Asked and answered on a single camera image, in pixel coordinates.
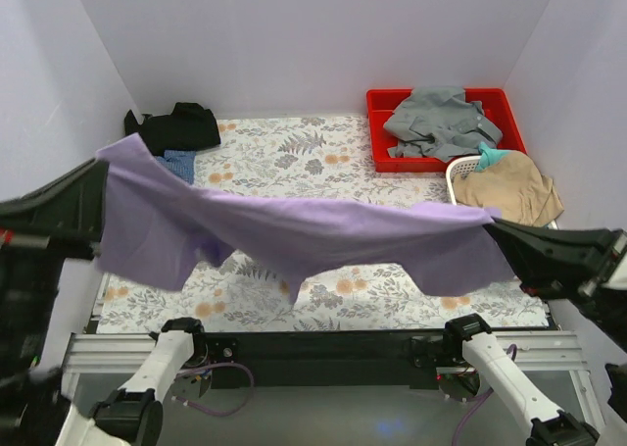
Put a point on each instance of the black folded shirt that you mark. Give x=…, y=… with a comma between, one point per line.
x=188, y=128

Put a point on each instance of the white perforated laundry basket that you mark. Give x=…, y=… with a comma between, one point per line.
x=460, y=171

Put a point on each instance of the beige shirt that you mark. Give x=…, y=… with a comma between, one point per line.
x=509, y=191

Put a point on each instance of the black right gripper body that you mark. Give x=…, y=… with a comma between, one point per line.
x=597, y=258

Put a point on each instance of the grey shirt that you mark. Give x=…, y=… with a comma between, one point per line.
x=440, y=123

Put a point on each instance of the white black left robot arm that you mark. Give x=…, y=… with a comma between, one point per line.
x=131, y=415

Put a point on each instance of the blue checked folded shirt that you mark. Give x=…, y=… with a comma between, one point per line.
x=180, y=163

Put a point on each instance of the teal shirt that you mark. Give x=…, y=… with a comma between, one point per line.
x=489, y=156

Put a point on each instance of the floral patterned table mat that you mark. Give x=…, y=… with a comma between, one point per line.
x=316, y=158

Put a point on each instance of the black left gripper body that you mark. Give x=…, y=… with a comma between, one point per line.
x=37, y=225

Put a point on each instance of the purple polo shirt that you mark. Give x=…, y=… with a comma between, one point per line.
x=158, y=228

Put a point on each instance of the red plastic bin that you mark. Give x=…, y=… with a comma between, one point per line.
x=381, y=104

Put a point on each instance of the aluminium front rail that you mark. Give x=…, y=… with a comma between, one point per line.
x=120, y=353

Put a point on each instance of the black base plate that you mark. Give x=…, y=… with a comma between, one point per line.
x=413, y=358

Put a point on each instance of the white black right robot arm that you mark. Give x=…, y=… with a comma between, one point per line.
x=543, y=421

